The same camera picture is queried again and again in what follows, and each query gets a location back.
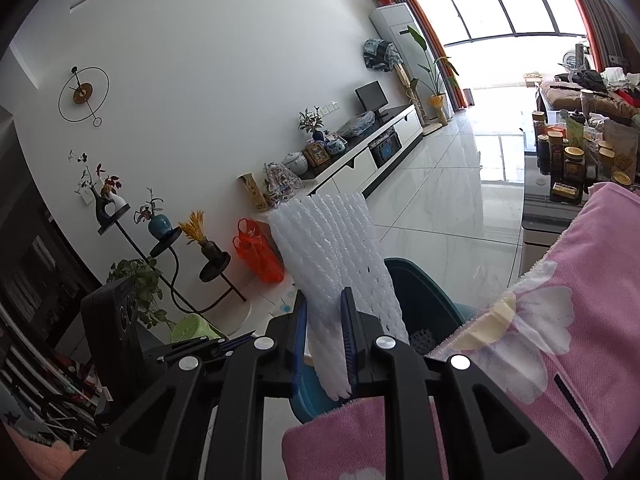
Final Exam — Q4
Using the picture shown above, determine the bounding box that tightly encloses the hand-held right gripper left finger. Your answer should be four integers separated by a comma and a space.
60, 290, 311, 480

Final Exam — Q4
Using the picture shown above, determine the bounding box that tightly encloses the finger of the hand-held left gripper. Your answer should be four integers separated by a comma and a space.
170, 331, 257, 353
156, 347, 236, 365

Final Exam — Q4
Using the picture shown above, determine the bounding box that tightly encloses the green trailing potted plant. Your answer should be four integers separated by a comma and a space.
106, 257, 176, 331

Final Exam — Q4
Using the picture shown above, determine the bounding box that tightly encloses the black and white media cabinet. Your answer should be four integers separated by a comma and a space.
295, 104, 423, 201

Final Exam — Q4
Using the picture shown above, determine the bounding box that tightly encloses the pink printed tablecloth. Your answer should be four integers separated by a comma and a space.
281, 182, 640, 480

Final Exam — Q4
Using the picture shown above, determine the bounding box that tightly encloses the large leafy floor plant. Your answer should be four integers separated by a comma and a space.
406, 25, 460, 111

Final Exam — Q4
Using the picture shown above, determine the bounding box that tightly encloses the bonsai in blue vase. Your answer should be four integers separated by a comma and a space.
298, 106, 326, 143

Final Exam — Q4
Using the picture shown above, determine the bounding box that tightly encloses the white ceramic lidded jar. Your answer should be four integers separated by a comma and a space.
281, 151, 308, 176

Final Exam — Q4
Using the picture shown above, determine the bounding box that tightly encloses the light green plastic object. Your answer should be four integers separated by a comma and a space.
169, 312, 223, 343

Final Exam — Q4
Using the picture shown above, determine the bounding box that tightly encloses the pile of clothes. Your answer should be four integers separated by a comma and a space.
570, 66, 640, 106

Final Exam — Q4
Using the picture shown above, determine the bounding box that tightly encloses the yellow printed box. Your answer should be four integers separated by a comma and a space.
237, 172, 271, 212

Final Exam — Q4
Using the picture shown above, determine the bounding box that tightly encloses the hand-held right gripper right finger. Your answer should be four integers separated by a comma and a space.
340, 287, 583, 480

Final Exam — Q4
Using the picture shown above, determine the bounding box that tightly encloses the person's left forearm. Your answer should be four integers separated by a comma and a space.
0, 420, 86, 480

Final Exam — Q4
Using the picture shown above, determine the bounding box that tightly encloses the orange plastic bag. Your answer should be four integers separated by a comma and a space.
232, 218, 286, 284

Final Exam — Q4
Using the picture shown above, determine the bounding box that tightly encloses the white foam fruit net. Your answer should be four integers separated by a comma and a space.
267, 191, 411, 402

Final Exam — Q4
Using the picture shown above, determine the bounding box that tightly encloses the teal plastic trash bin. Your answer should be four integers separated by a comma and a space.
290, 257, 478, 423

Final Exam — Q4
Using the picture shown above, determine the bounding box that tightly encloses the black monitor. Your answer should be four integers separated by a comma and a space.
355, 81, 390, 115

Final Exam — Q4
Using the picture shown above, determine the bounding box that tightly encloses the round black wall clock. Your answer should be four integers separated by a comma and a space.
58, 66, 111, 127

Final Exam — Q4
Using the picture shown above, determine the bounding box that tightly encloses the blue patterned cloth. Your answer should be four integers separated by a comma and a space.
362, 37, 401, 73

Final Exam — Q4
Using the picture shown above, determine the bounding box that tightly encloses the white vase with red leaves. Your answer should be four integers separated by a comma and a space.
68, 150, 132, 226

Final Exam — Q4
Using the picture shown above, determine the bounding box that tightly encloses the glass ship ornament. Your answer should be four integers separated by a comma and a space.
262, 161, 303, 208

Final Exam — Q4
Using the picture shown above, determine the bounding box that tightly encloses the clear plastic bag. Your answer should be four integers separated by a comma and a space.
336, 110, 376, 138

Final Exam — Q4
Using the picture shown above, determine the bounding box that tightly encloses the teal vase with plant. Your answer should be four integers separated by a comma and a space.
133, 187, 173, 241

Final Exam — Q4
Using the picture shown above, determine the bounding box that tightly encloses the orange and grey curtain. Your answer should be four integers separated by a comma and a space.
552, 0, 640, 68
367, 0, 466, 111

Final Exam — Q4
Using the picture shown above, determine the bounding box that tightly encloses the white standing air conditioner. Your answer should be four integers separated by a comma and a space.
369, 2, 428, 111

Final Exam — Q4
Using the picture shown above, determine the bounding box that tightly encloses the glass coffee table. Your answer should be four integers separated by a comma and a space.
520, 125, 601, 273

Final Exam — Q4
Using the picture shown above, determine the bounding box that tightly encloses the group of jars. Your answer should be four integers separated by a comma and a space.
531, 110, 638, 206

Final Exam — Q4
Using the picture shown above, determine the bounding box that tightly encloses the black tiered plant stand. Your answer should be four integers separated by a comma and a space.
97, 205, 248, 333

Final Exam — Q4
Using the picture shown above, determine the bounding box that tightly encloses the large window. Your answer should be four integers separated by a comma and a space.
400, 0, 588, 91

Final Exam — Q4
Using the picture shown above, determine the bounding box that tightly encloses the green and brown sofa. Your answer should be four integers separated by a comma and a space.
537, 67, 640, 123

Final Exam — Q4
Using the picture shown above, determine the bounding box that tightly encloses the dark bookshelf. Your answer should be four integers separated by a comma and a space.
0, 180, 108, 453

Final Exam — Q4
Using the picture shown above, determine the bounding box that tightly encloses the dark vase with yellow wheat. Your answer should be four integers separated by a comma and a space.
178, 210, 221, 263

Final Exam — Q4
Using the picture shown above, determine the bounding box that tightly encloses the wooden plant stand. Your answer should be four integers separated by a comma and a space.
395, 62, 448, 136

